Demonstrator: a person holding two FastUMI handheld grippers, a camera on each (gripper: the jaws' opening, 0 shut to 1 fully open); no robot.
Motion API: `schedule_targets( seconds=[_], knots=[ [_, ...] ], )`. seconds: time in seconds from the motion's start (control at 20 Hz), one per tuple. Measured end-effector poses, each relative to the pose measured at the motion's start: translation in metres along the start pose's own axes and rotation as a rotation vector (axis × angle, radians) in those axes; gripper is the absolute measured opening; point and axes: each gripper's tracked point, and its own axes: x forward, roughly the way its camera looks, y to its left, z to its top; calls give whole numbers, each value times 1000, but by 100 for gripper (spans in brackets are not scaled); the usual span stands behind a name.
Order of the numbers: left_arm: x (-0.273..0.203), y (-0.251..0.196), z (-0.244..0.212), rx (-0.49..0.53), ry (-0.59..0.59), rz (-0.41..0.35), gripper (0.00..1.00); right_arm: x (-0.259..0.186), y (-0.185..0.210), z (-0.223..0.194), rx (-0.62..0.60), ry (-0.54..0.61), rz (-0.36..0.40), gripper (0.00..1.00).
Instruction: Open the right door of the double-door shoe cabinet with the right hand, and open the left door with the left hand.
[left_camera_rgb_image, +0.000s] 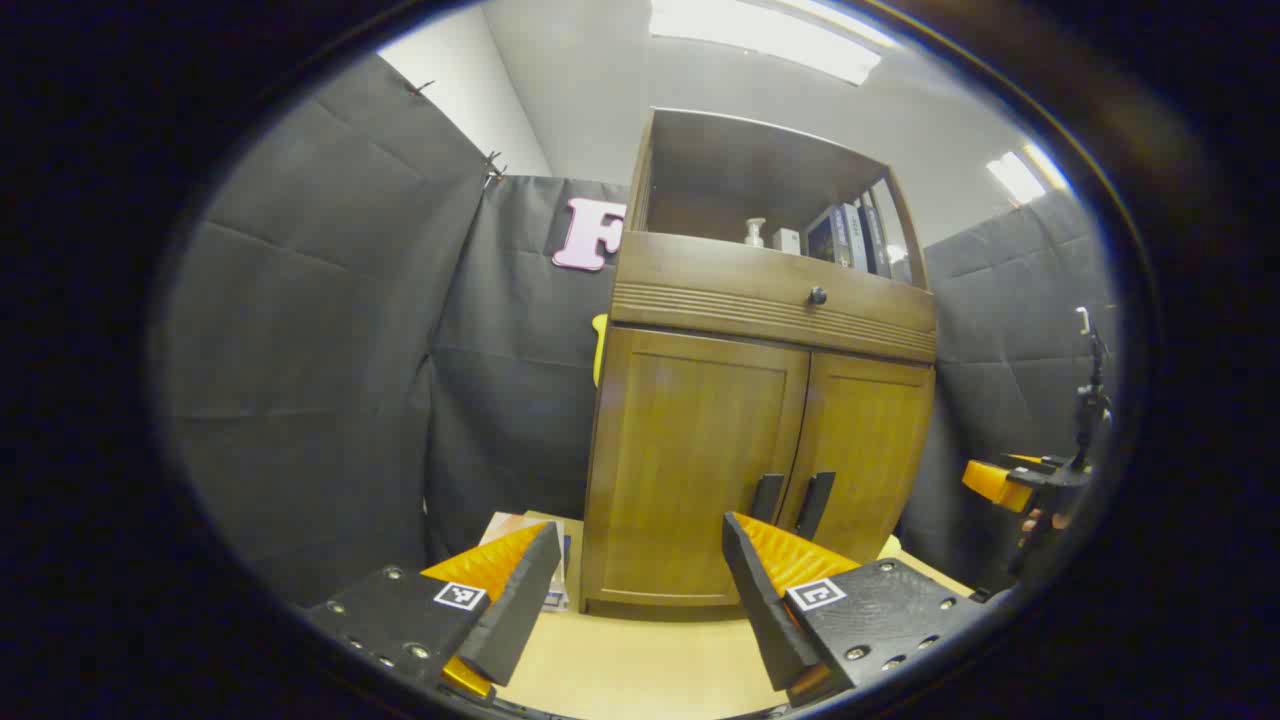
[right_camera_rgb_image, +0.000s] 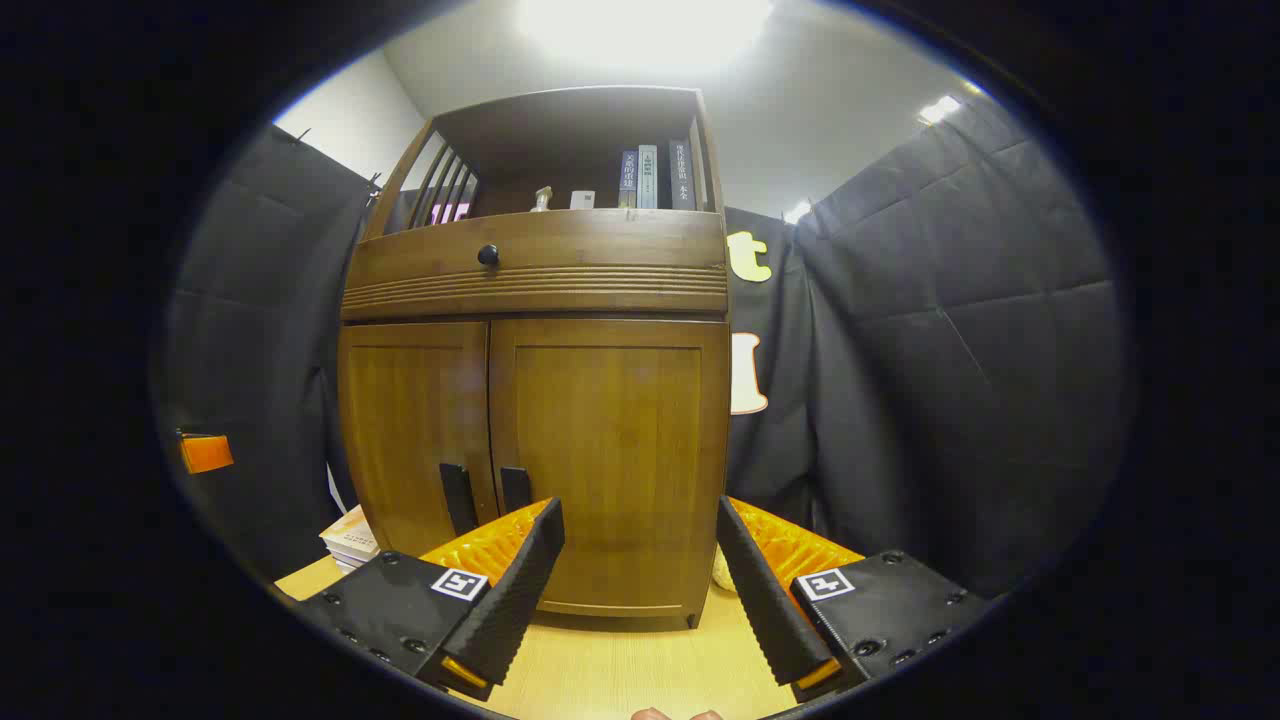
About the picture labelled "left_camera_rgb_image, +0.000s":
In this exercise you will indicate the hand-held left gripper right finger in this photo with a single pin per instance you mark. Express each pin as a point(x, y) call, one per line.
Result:
point(770, 620)

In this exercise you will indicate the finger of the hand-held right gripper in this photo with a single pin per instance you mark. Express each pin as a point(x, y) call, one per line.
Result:
point(995, 482)

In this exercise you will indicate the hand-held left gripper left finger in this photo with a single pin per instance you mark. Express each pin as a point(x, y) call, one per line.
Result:
point(520, 610)

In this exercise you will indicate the wooden cabinet door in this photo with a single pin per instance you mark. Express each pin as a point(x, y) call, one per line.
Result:
point(680, 460)
point(870, 440)

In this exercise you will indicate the wooden double-door shoe cabinet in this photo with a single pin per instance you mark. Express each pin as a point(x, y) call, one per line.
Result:
point(700, 170)

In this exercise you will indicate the wooden cabinet drawer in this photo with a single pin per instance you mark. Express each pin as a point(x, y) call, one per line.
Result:
point(720, 280)

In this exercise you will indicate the stack of white booklets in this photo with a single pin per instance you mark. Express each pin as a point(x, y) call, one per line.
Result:
point(500, 530)

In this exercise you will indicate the ceiling light panel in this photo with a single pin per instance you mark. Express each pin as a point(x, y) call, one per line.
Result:
point(770, 35)
point(1020, 175)

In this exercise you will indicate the pale blue book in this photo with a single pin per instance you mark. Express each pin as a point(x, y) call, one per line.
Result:
point(855, 238)

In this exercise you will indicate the small white box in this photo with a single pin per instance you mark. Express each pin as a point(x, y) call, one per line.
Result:
point(786, 241)

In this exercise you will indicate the white pump bottle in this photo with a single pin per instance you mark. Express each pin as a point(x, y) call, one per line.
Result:
point(755, 235)

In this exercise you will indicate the small metal cloth clip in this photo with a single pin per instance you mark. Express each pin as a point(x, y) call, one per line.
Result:
point(422, 87)
point(495, 168)

